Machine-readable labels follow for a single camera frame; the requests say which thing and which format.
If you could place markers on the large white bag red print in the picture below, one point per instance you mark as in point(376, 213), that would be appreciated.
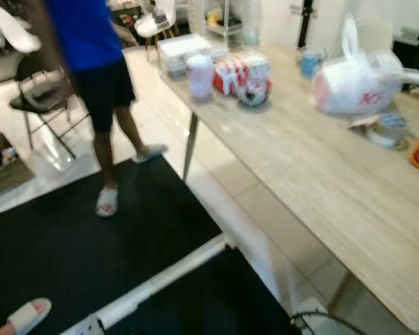
point(356, 87)

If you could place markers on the black box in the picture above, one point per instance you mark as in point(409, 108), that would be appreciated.
point(413, 57)

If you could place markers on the light wooden table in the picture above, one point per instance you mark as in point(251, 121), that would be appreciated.
point(321, 181)

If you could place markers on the blue cup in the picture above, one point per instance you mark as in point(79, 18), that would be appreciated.
point(311, 64)

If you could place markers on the black white round container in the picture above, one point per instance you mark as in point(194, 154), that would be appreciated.
point(253, 94)

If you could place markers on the red white food box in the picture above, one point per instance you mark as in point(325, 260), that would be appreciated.
point(230, 73)

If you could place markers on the white pink cup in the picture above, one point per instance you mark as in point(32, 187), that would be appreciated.
point(200, 77)

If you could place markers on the clear acrylic rack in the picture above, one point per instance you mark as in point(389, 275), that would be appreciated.
point(227, 24)

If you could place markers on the white lidded box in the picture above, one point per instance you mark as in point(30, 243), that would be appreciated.
point(181, 50)

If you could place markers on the wide white floor strip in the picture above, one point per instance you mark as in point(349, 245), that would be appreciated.
point(160, 278)

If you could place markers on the white shell chair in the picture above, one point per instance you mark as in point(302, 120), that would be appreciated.
point(153, 24)
point(10, 28)

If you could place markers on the black floor mat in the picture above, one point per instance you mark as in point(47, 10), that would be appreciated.
point(70, 244)

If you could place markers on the person in blue shirt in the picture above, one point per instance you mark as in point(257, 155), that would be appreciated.
point(84, 35)

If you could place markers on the black folding chair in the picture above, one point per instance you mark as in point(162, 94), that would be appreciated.
point(42, 98)

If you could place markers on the brown low box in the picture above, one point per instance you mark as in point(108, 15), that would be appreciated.
point(3, 167)

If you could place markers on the person's foot white sandal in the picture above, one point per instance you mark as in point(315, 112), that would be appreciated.
point(28, 314)

